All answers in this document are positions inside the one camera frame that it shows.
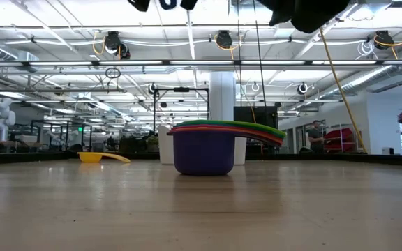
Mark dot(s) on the orange plastic measuring cup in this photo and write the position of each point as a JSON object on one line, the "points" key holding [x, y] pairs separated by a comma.
{"points": [[201, 129]]}

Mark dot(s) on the green plastic measuring cup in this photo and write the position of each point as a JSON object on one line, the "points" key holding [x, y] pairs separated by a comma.
{"points": [[229, 123]]}

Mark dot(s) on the purple plastic measuring cup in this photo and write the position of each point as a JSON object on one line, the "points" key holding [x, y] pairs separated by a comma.
{"points": [[204, 153]]}

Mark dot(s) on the yellow plastic measuring cup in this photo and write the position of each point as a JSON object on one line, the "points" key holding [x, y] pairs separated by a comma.
{"points": [[89, 157]]}

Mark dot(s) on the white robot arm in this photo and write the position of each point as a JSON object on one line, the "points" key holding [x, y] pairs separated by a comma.
{"points": [[0, 116]]}

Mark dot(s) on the white pillar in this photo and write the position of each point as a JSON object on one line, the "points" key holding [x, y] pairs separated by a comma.
{"points": [[222, 94]]}

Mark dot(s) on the black cabinet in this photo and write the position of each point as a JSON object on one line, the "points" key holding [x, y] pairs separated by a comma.
{"points": [[257, 115]]}

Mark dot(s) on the red bin shelf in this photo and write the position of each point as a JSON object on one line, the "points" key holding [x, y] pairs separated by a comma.
{"points": [[340, 137]]}

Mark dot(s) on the black metal stand frame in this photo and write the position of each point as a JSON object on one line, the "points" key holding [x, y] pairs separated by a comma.
{"points": [[181, 89]]}

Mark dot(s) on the black aluminium table frame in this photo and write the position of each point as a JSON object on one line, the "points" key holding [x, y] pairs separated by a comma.
{"points": [[291, 157]]}

